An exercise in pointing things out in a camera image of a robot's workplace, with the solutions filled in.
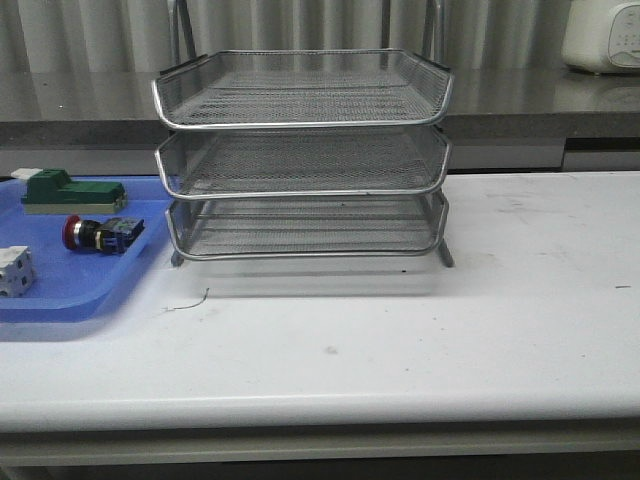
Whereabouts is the silver mesh tray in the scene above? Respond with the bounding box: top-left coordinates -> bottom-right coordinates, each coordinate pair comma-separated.
152,49 -> 453,131
155,126 -> 451,200
166,192 -> 449,261

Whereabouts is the grey steel counter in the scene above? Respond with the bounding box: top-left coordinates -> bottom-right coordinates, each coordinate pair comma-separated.
1,68 -> 639,175

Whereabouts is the white terminal block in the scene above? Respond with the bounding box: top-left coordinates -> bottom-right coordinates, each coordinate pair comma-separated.
0,246 -> 35,298

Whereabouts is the thin stray wire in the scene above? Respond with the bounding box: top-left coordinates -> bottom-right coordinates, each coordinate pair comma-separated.
162,287 -> 211,314

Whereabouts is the blue plastic tray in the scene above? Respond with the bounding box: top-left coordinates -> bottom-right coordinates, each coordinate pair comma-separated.
1,176 -> 170,323

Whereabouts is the green electrical module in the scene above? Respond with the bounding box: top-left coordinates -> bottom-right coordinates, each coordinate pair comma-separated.
11,168 -> 128,215

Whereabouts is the red emergency stop button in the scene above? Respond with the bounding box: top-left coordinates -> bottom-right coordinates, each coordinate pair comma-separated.
61,215 -> 145,255

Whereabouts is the silver rack frame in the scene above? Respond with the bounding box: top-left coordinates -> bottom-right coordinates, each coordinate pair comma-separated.
167,1 -> 453,266

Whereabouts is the white appliance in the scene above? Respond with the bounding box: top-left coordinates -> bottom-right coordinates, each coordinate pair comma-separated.
561,0 -> 639,75

